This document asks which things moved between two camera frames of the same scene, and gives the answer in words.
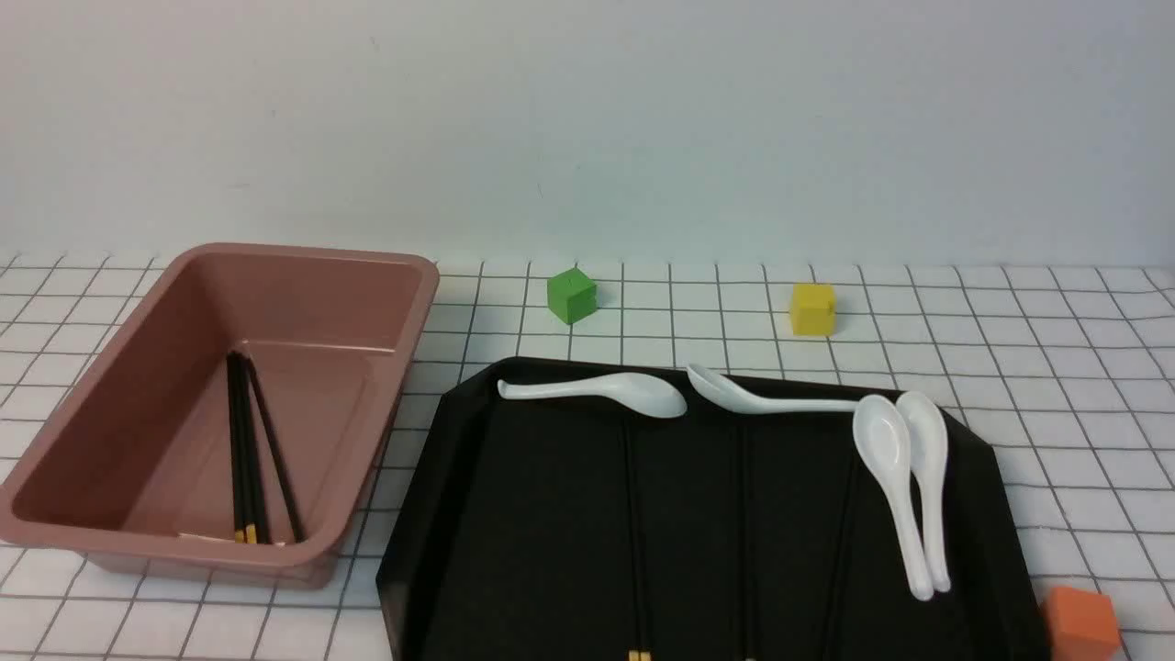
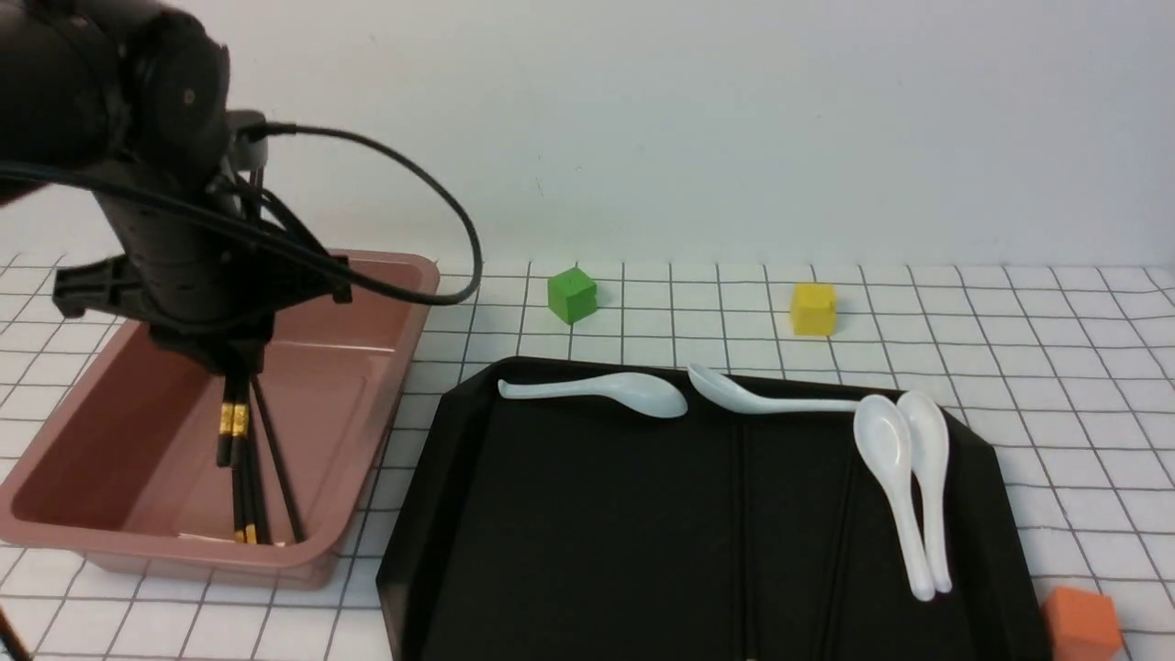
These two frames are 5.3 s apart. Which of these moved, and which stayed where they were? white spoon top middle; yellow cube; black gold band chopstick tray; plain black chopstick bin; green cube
Moved: black gold band chopstick tray
Stayed: plain black chopstick bin; white spoon top middle; green cube; yellow cube
